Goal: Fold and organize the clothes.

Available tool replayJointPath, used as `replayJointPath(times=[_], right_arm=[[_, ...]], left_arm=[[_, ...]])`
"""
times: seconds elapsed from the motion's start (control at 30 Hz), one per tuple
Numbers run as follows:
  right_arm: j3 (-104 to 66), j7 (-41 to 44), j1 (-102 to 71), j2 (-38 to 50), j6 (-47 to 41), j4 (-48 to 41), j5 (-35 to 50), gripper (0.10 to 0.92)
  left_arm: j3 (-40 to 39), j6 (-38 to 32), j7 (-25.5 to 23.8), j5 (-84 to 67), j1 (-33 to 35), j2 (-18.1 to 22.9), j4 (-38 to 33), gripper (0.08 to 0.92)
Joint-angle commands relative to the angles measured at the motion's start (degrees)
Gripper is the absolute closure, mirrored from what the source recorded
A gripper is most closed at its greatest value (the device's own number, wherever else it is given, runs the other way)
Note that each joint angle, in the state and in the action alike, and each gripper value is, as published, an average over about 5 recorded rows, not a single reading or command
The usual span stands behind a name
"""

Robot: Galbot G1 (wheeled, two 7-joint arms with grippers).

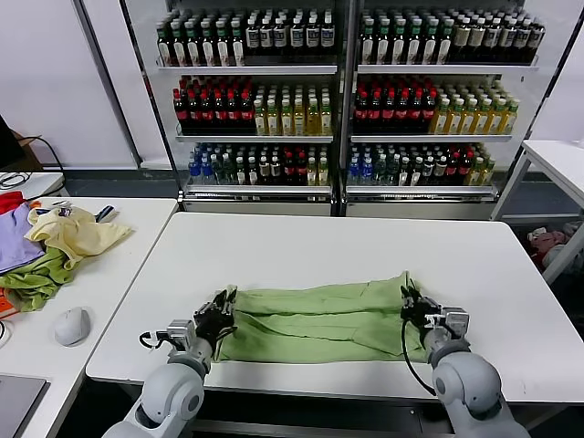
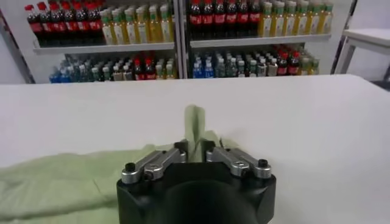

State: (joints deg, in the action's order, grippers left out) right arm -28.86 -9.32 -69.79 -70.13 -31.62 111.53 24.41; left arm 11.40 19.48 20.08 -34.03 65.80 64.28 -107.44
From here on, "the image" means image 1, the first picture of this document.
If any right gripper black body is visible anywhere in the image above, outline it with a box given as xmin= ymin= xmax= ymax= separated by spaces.
xmin=401 ymin=298 xmax=443 ymax=330

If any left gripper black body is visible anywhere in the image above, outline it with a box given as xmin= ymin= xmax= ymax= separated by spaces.
xmin=193 ymin=306 xmax=237 ymax=341

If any light green polo shirt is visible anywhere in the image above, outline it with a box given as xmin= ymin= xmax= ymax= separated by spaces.
xmin=214 ymin=270 xmax=433 ymax=365

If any pink garment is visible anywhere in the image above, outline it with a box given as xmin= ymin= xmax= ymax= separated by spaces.
xmin=527 ymin=227 xmax=570 ymax=265

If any navy white striped cloth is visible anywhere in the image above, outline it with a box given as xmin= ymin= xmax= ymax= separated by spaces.
xmin=93 ymin=204 xmax=122 ymax=225

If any grey white garment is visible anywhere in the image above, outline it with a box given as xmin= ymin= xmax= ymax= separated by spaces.
xmin=542 ymin=244 xmax=584 ymax=274

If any grey computer mouse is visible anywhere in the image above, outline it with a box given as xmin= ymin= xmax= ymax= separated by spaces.
xmin=54 ymin=307 xmax=91 ymax=347

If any pale yellow garment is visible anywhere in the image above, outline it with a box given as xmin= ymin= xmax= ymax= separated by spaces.
xmin=25 ymin=205 xmax=134 ymax=270

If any white-cap yellow tea bottle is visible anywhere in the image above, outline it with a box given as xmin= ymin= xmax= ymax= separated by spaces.
xmin=505 ymin=98 xmax=520 ymax=136
xmin=433 ymin=98 xmax=450 ymax=136
xmin=491 ymin=98 xmax=506 ymax=136
xmin=462 ymin=98 xmax=477 ymax=136
xmin=448 ymin=98 xmax=464 ymax=136
xmin=476 ymin=98 xmax=492 ymax=136

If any large red-cap cola bottle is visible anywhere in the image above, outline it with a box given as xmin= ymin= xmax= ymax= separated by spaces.
xmin=187 ymin=89 xmax=202 ymax=134
xmin=239 ymin=89 xmax=255 ymax=134
xmin=367 ymin=89 xmax=382 ymax=134
xmin=226 ymin=89 xmax=241 ymax=134
xmin=422 ymin=89 xmax=437 ymax=134
xmin=353 ymin=89 xmax=369 ymax=134
xmin=214 ymin=89 xmax=228 ymax=134
xmin=200 ymin=89 xmax=214 ymax=134
xmin=394 ymin=89 xmax=410 ymax=134
xmin=174 ymin=89 xmax=189 ymax=134
xmin=381 ymin=89 xmax=396 ymax=134
xmin=408 ymin=89 xmax=423 ymax=134

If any crumpled olive green garment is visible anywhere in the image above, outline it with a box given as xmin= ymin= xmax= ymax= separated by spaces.
xmin=0 ymin=248 xmax=78 ymax=314

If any white printed garment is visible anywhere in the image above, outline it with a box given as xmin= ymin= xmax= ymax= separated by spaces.
xmin=29 ymin=199 xmax=77 ymax=219

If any white-cap yellow juice bottle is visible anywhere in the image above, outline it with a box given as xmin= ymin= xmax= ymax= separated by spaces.
xmin=279 ymin=99 xmax=294 ymax=137
xmin=266 ymin=99 xmax=280 ymax=137
xmin=253 ymin=99 xmax=267 ymax=137
xmin=318 ymin=99 xmax=333 ymax=137
xmin=306 ymin=99 xmax=320 ymax=137
xmin=292 ymin=99 xmax=307 ymax=137

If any orange white box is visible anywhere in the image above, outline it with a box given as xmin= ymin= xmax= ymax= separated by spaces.
xmin=0 ymin=287 xmax=22 ymax=319

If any purple garment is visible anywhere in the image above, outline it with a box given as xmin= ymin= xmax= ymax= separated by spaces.
xmin=0 ymin=203 xmax=47 ymax=275

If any grey laptop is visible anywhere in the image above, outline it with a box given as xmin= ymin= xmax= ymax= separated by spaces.
xmin=0 ymin=374 xmax=50 ymax=438

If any white beverage display shelf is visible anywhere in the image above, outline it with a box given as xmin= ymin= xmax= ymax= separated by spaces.
xmin=339 ymin=0 xmax=576 ymax=220
xmin=120 ymin=0 xmax=350 ymax=218

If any red garment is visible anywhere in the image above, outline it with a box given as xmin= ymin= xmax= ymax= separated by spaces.
xmin=0 ymin=191 xmax=25 ymax=214

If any brown cardboard box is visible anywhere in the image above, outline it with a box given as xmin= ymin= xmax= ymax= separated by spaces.
xmin=8 ymin=130 xmax=45 ymax=172

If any green-cap bottle tall white label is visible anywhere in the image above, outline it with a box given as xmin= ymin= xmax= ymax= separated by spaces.
xmin=437 ymin=18 xmax=453 ymax=66
xmin=376 ymin=18 xmax=391 ymax=66
xmin=422 ymin=18 xmax=438 ymax=66
xmin=391 ymin=18 xmax=407 ymax=66
xmin=360 ymin=18 xmax=376 ymax=66
xmin=407 ymin=18 xmax=422 ymax=66

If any green-cap bottle beige label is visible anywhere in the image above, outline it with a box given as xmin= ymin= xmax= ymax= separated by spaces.
xmin=215 ymin=22 xmax=231 ymax=68
xmin=201 ymin=22 xmax=216 ymax=68
xmin=186 ymin=22 xmax=202 ymax=68
xmin=230 ymin=22 xmax=245 ymax=68
xmin=156 ymin=22 xmax=172 ymax=68
xmin=172 ymin=22 xmax=186 ymax=68

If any white-cap tea bottle beige label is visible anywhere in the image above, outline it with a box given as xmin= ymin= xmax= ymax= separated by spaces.
xmin=528 ymin=16 xmax=547 ymax=64
xmin=469 ymin=16 xmax=485 ymax=64
xmin=454 ymin=16 xmax=470 ymax=64
xmin=499 ymin=16 xmax=515 ymax=64
xmin=514 ymin=16 xmax=530 ymax=64
xmin=484 ymin=16 xmax=500 ymax=64

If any black monitor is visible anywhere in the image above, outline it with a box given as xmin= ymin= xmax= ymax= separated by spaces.
xmin=0 ymin=113 xmax=26 ymax=169

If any white-cap dark bottle white label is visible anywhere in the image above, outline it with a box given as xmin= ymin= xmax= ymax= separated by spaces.
xmin=260 ymin=16 xmax=275 ymax=58
xmin=320 ymin=16 xmax=335 ymax=58
xmin=275 ymin=16 xmax=289 ymax=58
xmin=290 ymin=16 xmax=305 ymax=58
xmin=245 ymin=16 xmax=260 ymax=58
xmin=306 ymin=16 xmax=320 ymax=58

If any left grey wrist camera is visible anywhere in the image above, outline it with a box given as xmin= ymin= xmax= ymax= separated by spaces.
xmin=166 ymin=319 xmax=198 ymax=353

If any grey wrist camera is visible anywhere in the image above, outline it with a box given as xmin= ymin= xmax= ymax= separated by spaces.
xmin=166 ymin=319 xmax=198 ymax=353
xmin=440 ymin=308 xmax=471 ymax=341

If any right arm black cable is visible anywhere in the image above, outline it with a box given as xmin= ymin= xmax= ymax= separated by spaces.
xmin=401 ymin=318 xmax=438 ymax=397

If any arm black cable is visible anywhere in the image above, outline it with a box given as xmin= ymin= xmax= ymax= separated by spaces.
xmin=139 ymin=330 xmax=170 ymax=350
xmin=401 ymin=318 xmax=438 ymax=397

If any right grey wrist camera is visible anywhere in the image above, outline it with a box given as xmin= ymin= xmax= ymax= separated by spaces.
xmin=440 ymin=308 xmax=471 ymax=341

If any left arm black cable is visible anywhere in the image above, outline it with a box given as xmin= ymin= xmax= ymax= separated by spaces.
xmin=139 ymin=330 xmax=170 ymax=350

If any white metal-frame table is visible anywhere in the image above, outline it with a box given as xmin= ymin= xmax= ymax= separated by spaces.
xmin=490 ymin=139 xmax=584 ymax=284

